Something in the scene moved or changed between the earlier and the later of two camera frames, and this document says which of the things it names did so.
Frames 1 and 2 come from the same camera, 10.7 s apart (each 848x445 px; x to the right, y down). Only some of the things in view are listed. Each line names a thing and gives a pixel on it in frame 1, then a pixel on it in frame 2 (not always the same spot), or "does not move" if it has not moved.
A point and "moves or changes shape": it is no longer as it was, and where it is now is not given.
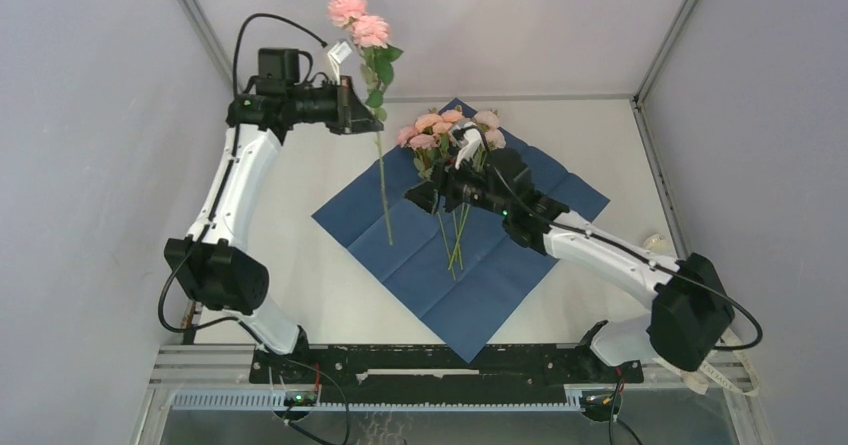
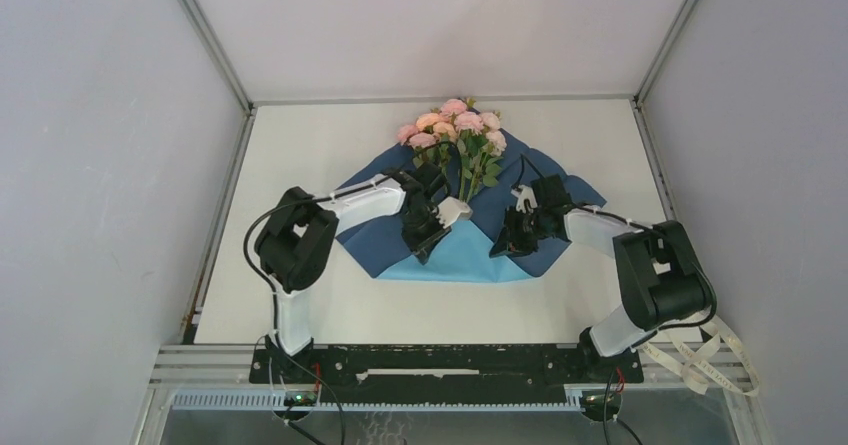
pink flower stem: (372, 36) -> (456, 106)
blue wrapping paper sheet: (461, 270) moves or changes shape
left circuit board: (300, 399) does not move
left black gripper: (347, 107) -> (422, 247)
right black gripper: (423, 195) -> (512, 243)
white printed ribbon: (733, 369) does not move
